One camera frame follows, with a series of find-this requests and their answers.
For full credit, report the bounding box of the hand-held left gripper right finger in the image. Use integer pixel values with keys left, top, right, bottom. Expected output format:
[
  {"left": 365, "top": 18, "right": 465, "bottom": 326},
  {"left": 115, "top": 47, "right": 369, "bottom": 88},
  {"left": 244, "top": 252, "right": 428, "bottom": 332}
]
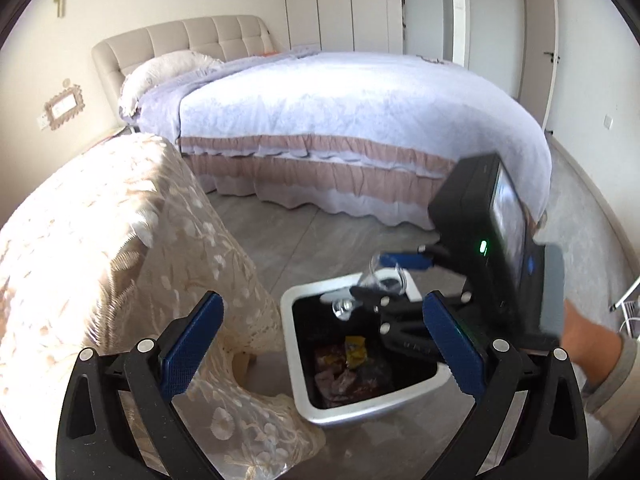
[{"left": 422, "top": 290, "right": 591, "bottom": 480}]

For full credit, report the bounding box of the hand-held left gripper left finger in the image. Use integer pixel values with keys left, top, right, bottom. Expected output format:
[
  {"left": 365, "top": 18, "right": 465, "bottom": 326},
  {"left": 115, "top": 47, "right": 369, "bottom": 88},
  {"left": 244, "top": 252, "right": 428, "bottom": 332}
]
[{"left": 55, "top": 291, "right": 224, "bottom": 480}]

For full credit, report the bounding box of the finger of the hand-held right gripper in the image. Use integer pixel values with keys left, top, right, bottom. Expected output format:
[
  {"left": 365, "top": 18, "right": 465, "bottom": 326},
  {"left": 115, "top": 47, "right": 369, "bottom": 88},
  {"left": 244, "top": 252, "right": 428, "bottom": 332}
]
[
  {"left": 350, "top": 286, "right": 443, "bottom": 358},
  {"left": 377, "top": 244, "right": 452, "bottom": 269}
]

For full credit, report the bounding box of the clear plastic bag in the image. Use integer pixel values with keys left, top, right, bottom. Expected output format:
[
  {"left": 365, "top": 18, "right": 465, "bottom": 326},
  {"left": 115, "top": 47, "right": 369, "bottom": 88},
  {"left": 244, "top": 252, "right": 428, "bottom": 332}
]
[{"left": 332, "top": 255, "right": 408, "bottom": 322}]

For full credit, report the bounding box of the white trash bin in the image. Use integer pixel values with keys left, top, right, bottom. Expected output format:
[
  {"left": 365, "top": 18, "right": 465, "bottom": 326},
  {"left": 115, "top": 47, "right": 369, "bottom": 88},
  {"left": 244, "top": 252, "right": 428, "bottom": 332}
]
[{"left": 280, "top": 267, "right": 453, "bottom": 427}]

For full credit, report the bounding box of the person's right forearm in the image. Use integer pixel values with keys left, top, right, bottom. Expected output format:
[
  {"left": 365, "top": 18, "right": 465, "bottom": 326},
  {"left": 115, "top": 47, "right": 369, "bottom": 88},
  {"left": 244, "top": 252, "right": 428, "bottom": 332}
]
[{"left": 564, "top": 300, "right": 640, "bottom": 436}]

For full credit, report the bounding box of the yellow snack wrapper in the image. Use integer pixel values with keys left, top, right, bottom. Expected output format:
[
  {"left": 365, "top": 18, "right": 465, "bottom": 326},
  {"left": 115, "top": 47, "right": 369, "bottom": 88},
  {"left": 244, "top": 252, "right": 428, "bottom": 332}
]
[{"left": 345, "top": 336, "right": 368, "bottom": 368}]

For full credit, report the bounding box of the dark red wrapper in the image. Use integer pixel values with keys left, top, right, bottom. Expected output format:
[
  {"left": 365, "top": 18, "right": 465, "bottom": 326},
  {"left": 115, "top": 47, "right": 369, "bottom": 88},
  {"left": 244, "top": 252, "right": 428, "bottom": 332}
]
[{"left": 350, "top": 365, "right": 393, "bottom": 396}]

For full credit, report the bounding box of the floral embroidered tablecloth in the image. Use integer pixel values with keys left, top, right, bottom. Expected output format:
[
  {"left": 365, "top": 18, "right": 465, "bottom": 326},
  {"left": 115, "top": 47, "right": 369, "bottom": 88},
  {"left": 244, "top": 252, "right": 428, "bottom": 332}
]
[{"left": 0, "top": 132, "right": 326, "bottom": 480}]

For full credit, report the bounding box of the lilac bedspread with pink skirt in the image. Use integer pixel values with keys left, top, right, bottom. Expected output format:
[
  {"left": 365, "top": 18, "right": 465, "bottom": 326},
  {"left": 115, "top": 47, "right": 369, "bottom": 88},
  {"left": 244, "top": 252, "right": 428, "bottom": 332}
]
[{"left": 135, "top": 45, "right": 553, "bottom": 231}]

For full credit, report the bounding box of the white door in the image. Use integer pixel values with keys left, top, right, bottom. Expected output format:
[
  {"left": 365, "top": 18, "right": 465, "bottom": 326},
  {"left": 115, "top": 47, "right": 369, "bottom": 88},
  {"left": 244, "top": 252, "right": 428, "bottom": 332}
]
[{"left": 517, "top": 0, "right": 560, "bottom": 131}]

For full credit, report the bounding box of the beige wardrobe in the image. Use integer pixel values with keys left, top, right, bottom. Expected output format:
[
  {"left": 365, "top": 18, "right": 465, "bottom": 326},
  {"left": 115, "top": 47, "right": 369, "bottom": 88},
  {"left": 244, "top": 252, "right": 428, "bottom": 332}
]
[{"left": 280, "top": 0, "right": 406, "bottom": 53}]

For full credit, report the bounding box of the white ruffled pillow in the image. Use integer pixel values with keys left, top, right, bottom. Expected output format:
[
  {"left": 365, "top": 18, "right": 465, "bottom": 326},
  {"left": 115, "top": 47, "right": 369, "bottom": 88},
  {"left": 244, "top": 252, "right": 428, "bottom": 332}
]
[{"left": 118, "top": 51, "right": 226, "bottom": 116}]

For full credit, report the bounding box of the beige padded headboard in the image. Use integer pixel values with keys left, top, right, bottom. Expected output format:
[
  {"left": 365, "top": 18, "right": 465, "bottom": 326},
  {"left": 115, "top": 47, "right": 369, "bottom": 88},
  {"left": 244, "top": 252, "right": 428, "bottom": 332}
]
[{"left": 91, "top": 15, "right": 281, "bottom": 126}]

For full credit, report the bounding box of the white wire rack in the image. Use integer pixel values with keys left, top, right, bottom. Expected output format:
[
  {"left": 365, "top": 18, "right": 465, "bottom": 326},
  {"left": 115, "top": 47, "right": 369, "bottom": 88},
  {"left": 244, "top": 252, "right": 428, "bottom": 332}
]
[{"left": 610, "top": 280, "right": 640, "bottom": 341}]

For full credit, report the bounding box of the scalloped wall switch frame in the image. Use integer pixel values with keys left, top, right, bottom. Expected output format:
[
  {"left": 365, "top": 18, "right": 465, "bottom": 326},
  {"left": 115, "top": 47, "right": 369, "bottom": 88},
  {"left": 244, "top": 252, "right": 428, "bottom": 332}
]
[{"left": 44, "top": 87, "right": 86, "bottom": 123}]

